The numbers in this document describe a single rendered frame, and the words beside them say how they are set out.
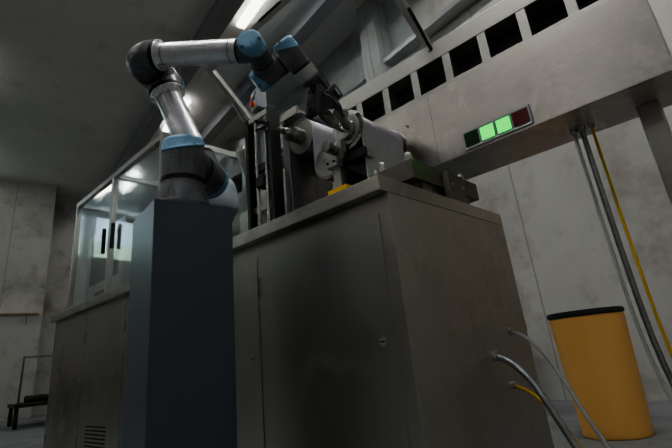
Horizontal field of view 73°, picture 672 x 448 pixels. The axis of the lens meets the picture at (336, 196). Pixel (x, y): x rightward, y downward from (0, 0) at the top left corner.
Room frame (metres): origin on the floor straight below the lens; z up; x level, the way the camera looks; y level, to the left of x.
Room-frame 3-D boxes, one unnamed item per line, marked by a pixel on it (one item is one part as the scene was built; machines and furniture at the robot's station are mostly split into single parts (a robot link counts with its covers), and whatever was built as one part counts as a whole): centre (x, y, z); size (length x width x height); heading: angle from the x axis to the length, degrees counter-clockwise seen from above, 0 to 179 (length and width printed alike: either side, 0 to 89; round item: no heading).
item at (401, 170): (1.44, -0.31, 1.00); 0.40 x 0.16 x 0.06; 138
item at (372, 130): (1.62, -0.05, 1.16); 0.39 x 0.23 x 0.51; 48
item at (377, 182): (2.11, 0.60, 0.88); 2.52 x 0.66 x 0.04; 48
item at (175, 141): (1.16, 0.42, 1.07); 0.13 x 0.12 x 0.14; 172
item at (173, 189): (1.16, 0.42, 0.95); 0.15 x 0.15 x 0.10
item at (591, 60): (2.21, 0.11, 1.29); 3.10 x 0.28 x 0.30; 48
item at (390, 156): (1.49, -0.19, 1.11); 0.23 x 0.01 x 0.18; 138
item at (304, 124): (1.71, 0.03, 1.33); 0.25 x 0.14 x 0.14; 138
